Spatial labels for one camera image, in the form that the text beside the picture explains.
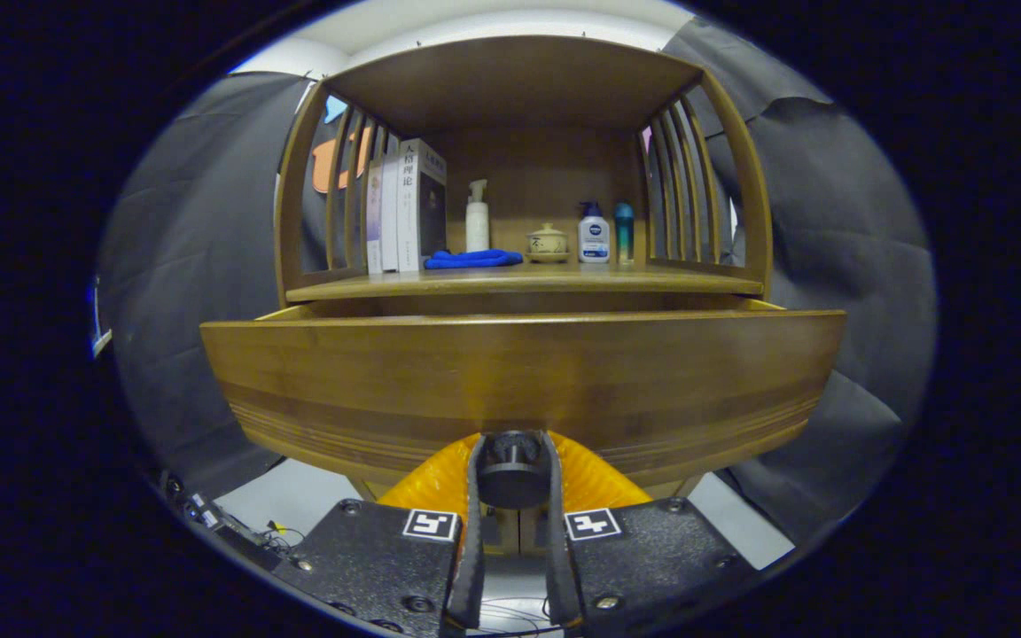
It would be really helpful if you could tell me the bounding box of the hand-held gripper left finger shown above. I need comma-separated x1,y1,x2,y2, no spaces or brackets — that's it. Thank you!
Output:
273,432,487,637

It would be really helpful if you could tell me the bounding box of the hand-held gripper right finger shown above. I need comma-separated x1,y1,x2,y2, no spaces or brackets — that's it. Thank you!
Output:
542,431,760,632

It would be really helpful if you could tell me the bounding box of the black round drawer knob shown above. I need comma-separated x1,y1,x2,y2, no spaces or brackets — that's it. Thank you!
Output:
475,432,554,510

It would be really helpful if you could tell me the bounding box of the brown wooden drawer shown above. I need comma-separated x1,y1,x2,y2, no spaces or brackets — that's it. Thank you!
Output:
200,297,846,488

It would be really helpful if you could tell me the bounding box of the wooden countertop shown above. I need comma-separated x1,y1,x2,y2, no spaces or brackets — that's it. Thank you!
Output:
284,261,764,304

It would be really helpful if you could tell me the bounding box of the brown wooden cabinet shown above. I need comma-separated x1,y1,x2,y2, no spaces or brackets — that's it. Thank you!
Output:
273,34,775,555

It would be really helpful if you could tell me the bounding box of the blue cloth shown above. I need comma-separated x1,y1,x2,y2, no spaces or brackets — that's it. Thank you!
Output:
424,249,524,270

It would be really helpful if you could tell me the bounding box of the beige lidded ceramic teacup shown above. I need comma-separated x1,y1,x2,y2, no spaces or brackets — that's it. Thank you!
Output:
526,222,571,264

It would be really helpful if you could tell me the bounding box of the white lotion bottle blue cap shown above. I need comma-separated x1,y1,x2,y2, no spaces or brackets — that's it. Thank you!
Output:
578,201,611,264

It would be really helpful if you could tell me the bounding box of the white pump bottle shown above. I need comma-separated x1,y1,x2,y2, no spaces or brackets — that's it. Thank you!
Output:
465,179,491,253

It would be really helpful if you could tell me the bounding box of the teal bottle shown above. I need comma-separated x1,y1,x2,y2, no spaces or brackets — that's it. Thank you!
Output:
613,202,635,265

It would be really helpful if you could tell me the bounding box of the thin white book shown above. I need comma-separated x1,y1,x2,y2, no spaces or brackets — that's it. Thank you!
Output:
380,151,401,273

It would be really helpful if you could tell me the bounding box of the thin pale purple book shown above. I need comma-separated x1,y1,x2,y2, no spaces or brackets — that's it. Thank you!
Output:
366,158,385,275

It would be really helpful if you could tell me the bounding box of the white book with dark cover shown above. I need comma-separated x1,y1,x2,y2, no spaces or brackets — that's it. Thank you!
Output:
396,138,448,272

